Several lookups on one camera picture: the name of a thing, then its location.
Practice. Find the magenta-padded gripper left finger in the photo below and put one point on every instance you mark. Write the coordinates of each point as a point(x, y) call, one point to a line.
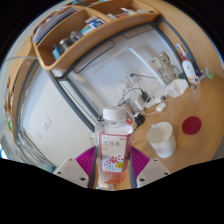
point(68, 170)

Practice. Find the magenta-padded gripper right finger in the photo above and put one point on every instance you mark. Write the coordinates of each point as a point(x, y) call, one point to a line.
point(153, 170)

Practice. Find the clear drink bottle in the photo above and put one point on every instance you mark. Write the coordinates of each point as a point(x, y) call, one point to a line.
point(113, 150)

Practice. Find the white plastic cup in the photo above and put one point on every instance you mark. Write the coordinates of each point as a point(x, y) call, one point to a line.
point(163, 140)

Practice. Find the black power adapter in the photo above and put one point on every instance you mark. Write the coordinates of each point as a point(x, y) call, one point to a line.
point(139, 118)

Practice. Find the flat round red coaster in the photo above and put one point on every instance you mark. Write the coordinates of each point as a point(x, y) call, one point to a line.
point(191, 125)

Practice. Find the white power strip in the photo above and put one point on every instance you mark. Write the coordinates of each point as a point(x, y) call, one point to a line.
point(151, 102)

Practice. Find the white tissue pack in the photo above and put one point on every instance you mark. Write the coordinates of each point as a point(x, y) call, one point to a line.
point(177, 88)

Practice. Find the wooden tree figurine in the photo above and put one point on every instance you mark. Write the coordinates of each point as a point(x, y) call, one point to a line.
point(166, 65)

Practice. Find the white pump lotion bottle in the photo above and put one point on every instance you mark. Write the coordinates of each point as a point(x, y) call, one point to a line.
point(188, 70)

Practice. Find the white desk lamp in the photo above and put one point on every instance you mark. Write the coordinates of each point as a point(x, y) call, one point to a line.
point(143, 63)

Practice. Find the small green box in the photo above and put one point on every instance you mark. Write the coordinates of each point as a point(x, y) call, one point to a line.
point(210, 75)

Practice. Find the clear spray bottle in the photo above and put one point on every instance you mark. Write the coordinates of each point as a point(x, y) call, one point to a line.
point(181, 50)

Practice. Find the white wall switch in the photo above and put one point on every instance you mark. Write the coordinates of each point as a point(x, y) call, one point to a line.
point(46, 123)

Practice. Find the grey metal bunk frame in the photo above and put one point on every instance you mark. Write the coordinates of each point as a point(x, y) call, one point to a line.
point(73, 100)

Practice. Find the long wooden wall shelf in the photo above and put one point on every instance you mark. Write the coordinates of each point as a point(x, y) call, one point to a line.
point(20, 83)

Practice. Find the wooden wall shelf unit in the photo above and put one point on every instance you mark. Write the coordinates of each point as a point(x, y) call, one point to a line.
point(76, 50)

